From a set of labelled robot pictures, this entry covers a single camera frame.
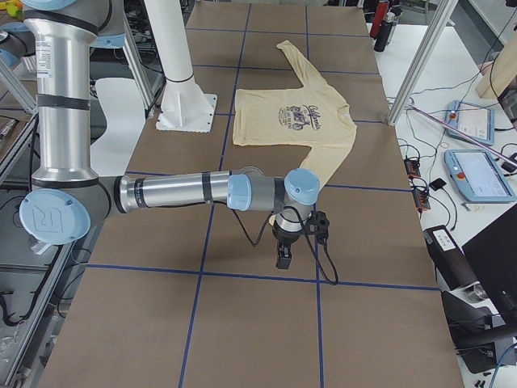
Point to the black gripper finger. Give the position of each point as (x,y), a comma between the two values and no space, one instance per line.
(282,255)
(287,256)

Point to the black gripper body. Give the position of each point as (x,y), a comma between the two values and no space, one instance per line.
(283,237)

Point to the cream long-sleeve printed shirt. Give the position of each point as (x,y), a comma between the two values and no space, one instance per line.
(315,115)

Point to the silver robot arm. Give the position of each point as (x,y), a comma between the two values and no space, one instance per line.
(68,196)

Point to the orange small circuit board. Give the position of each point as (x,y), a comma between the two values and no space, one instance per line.
(412,168)

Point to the black box with label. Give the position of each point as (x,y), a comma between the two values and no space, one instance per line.
(448,258)

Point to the near blue teach pendant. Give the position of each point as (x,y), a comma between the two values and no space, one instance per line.
(478,177)

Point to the blue teach pendant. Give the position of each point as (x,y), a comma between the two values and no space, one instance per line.
(478,177)
(475,120)

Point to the black monitor stand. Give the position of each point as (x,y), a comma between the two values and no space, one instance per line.
(480,336)

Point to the white plastic chair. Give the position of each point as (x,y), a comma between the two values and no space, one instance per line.
(124,111)

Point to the black water bottle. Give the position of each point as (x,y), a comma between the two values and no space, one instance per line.
(384,32)

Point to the far blue teach pendant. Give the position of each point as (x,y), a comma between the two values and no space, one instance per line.
(475,120)

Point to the reacher stick with pink rod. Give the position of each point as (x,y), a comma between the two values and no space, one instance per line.
(463,135)

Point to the red water bottle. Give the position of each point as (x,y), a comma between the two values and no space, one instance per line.
(380,12)

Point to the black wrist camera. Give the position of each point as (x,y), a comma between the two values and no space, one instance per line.
(318,225)

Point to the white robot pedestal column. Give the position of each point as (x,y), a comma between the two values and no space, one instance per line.
(184,106)

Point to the aluminium frame post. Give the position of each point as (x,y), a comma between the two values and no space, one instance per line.
(421,57)

